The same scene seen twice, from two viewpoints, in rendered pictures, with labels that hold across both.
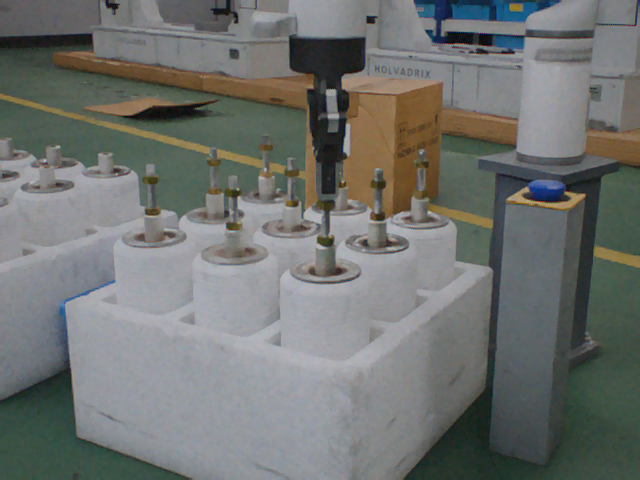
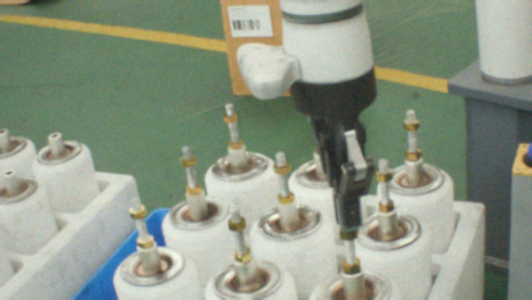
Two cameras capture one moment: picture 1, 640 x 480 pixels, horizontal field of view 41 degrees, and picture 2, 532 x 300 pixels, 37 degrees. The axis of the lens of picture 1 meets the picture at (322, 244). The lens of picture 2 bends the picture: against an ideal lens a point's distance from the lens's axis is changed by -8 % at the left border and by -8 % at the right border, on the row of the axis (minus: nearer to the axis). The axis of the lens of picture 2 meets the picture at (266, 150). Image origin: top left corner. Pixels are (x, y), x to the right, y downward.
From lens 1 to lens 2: 0.29 m
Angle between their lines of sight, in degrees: 9
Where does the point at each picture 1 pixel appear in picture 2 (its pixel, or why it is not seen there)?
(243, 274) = not seen: outside the picture
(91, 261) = (71, 258)
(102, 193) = (62, 179)
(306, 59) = (317, 104)
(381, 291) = (403, 284)
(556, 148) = (520, 69)
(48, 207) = (22, 216)
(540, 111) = (501, 36)
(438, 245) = (440, 207)
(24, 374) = not seen: outside the picture
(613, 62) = not seen: outside the picture
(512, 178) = (484, 102)
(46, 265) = (37, 278)
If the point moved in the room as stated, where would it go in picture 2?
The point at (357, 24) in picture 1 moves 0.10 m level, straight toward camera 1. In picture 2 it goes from (367, 57) to (394, 103)
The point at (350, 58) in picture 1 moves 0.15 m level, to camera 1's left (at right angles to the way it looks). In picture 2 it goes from (365, 95) to (187, 127)
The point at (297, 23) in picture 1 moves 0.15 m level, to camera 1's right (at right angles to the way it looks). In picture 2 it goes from (301, 67) to (468, 41)
